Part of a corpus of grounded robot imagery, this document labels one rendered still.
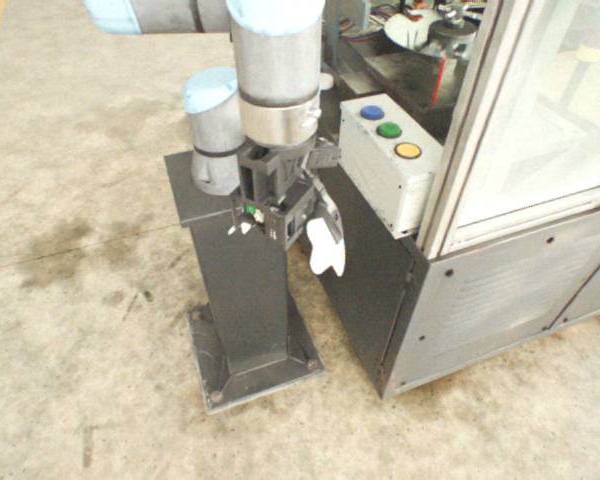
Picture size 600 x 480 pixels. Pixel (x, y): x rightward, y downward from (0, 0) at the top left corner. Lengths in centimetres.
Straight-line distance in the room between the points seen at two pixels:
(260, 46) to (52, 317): 160
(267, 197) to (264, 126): 8
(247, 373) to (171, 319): 38
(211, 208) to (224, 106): 21
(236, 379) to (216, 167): 81
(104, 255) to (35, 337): 42
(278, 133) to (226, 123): 46
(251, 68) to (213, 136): 50
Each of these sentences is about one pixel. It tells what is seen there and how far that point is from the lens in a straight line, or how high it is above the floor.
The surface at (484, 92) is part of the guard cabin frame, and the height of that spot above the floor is 108.
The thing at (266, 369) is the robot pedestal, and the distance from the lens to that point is 148.
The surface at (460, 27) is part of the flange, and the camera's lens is 119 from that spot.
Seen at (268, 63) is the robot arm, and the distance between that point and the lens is 36.
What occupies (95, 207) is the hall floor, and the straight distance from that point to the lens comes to 222.
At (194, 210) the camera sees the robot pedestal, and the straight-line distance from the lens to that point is 90.
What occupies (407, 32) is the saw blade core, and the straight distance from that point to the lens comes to 117.
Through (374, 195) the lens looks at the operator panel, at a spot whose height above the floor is 78.
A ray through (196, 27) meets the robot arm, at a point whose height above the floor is 118.
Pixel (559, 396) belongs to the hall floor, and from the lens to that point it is 168.
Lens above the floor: 133
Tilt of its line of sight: 47 degrees down
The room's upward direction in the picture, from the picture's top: straight up
